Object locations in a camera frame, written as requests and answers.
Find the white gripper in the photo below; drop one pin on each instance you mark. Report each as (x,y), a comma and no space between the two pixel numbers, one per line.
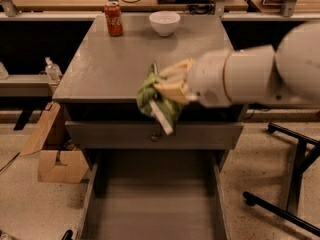
(208,78)

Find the green jalapeno chip bag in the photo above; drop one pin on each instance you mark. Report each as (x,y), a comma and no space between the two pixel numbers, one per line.
(152,104)

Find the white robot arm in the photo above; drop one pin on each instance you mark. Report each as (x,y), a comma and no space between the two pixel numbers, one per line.
(284,76)

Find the grey drawer cabinet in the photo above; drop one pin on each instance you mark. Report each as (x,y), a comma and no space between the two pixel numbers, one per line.
(103,77)

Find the closed grey top drawer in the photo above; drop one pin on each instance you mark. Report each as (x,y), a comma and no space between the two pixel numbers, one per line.
(147,135)

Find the open grey middle drawer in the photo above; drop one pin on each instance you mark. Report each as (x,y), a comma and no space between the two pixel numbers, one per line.
(154,195)

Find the white ceramic bowl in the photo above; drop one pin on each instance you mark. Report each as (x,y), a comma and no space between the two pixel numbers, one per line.
(164,23)

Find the red soda can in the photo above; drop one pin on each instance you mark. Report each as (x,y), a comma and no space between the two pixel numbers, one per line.
(112,12)

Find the clear plastic water bottle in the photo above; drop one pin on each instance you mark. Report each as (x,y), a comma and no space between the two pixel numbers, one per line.
(53,71)

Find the brown cardboard box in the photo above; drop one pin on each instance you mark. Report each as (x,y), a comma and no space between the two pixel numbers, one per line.
(60,161)

